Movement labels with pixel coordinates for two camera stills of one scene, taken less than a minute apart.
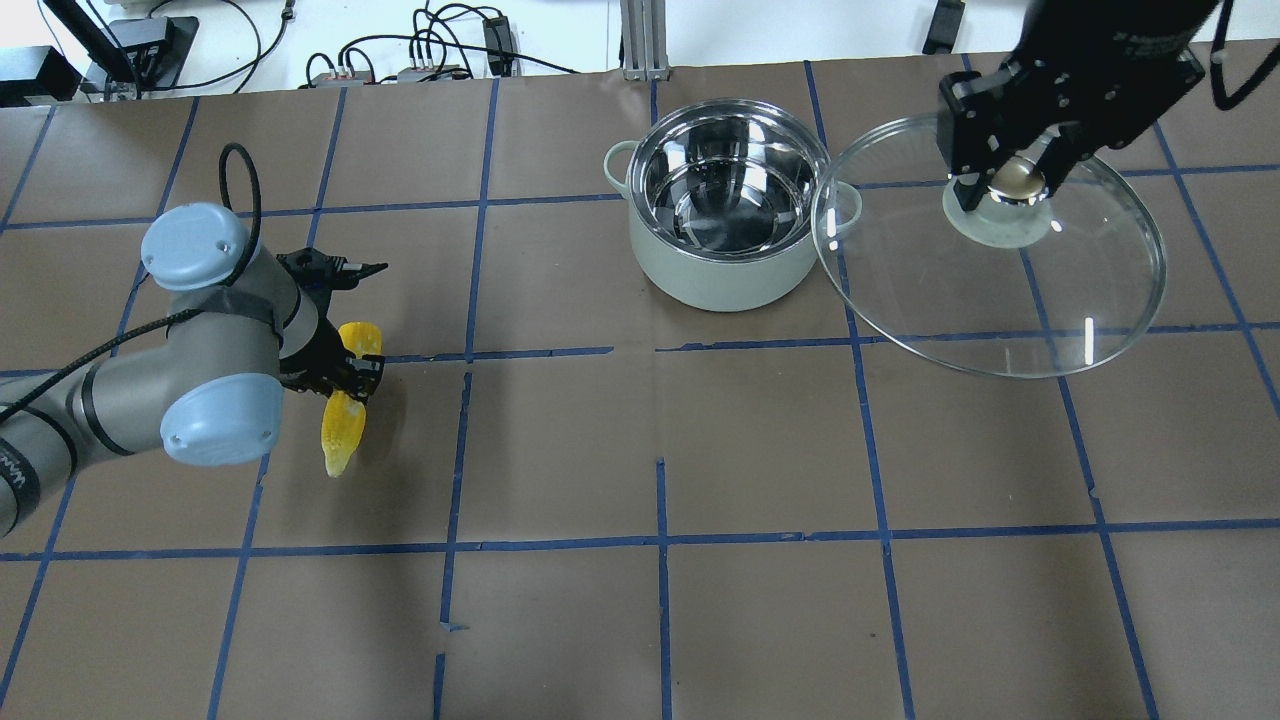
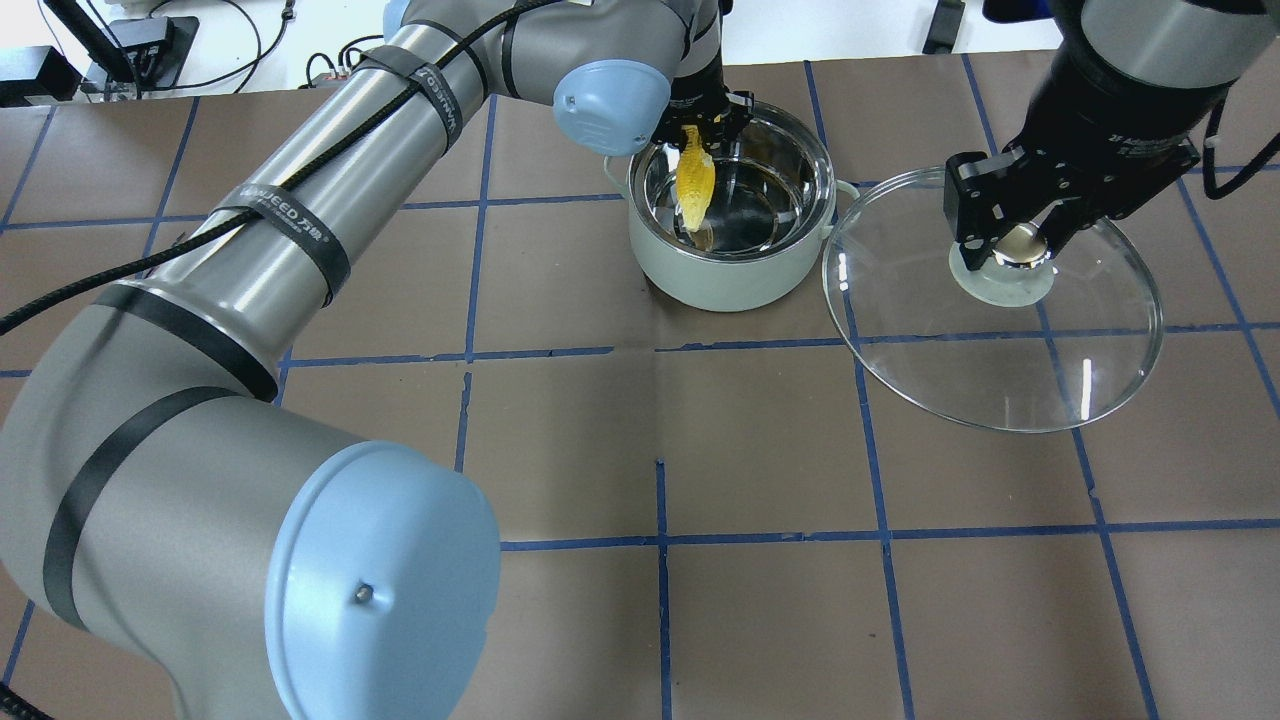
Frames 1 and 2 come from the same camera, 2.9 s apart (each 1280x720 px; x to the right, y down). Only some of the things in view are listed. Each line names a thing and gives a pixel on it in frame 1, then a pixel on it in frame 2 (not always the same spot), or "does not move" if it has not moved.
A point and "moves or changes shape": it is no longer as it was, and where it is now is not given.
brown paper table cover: x=574 y=500 does not move
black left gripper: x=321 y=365 → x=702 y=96
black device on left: x=35 y=71 does not move
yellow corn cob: x=344 y=417 → x=695 y=178
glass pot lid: x=1015 y=285 moves or changes shape
